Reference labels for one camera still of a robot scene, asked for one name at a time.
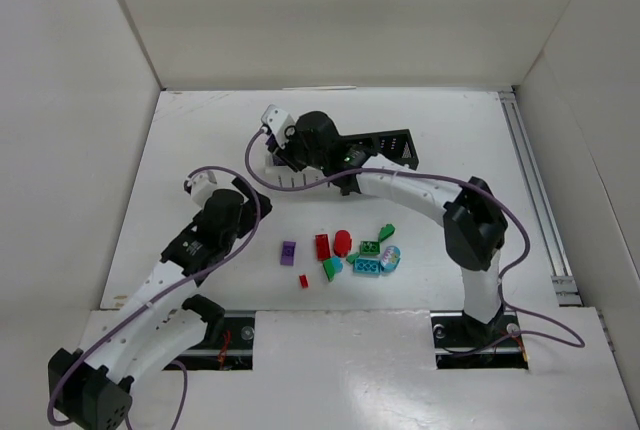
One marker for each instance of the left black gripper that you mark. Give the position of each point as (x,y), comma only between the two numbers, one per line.
(255,200)

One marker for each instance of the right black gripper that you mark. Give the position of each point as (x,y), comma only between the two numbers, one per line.
(278,148)

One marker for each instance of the purple lego with orange print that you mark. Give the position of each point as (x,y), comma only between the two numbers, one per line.
(287,257)

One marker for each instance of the red rectangular lego brick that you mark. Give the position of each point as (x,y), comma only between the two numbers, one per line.
(322,247)

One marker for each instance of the small red lego brick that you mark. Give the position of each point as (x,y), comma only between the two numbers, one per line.
(303,281)

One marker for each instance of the red rounded lego brick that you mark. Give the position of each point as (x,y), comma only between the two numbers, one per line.
(342,244)

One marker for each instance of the purple lego brick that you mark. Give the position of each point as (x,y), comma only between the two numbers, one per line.
(272,144)

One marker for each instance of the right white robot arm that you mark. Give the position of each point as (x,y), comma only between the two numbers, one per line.
(383,165)

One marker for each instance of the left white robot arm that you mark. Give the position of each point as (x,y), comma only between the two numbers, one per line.
(92,388)

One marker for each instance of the white double container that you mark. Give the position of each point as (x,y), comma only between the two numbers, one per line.
(277,174)

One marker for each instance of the black double container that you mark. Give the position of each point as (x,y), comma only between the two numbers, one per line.
(395,145)

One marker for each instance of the green sloped lego brick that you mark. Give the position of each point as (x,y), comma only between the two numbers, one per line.
(386,232)

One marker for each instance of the green square lego brick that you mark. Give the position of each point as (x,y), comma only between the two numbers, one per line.
(369,248)

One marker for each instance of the green and blue lego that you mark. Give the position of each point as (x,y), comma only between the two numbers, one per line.
(331,267)

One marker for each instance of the small green lego piece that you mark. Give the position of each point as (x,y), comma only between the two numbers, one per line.
(351,258)

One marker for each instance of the cyan flat lego brick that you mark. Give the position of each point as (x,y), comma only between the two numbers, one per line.
(367,266)

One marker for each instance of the cyan printed round lego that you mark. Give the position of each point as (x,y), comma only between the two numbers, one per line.
(390,259)

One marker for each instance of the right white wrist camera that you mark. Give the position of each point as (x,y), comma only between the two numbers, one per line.
(278,122)

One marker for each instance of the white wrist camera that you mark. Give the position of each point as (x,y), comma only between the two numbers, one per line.
(278,122)
(200,187)

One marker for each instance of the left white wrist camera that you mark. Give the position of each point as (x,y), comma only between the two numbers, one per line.
(200,187)

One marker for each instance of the aluminium rail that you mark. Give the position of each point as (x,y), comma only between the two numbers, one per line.
(562,278)

